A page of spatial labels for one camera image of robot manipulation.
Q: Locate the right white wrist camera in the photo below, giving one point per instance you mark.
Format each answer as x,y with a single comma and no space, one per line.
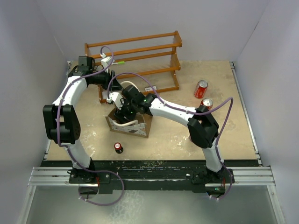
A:
115,98

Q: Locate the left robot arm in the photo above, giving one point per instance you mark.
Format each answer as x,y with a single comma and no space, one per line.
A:
60,119

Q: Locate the green-capped marker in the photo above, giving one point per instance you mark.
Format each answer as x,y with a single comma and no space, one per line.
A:
118,63

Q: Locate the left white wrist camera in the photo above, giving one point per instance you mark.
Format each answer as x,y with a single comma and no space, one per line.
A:
106,61

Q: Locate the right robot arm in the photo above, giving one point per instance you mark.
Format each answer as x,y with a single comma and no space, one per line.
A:
202,127

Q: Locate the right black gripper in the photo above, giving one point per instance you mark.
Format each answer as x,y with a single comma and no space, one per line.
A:
119,115

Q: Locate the red cola can back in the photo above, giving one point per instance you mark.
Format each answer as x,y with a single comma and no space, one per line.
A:
201,89

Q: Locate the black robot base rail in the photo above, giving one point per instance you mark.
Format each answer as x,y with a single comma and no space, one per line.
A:
173,175

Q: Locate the red cola can front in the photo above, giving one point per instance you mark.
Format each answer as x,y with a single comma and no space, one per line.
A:
207,102

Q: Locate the orange wooden rack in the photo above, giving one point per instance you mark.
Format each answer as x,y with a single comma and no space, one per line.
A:
149,55

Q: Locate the white box under rack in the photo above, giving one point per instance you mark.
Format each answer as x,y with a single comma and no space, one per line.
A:
104,95

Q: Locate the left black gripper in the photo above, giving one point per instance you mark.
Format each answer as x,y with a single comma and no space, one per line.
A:
115,85

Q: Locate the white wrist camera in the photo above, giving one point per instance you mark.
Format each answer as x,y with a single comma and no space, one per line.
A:
115,98
106,61

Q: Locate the canvas tote bag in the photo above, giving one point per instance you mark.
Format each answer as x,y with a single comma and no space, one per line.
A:
141,125

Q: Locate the small red-capped dark bottle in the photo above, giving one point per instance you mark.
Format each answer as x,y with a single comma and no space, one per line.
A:
118,148

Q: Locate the red cola can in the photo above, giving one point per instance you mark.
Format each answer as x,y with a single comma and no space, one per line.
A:
201,89
207,102

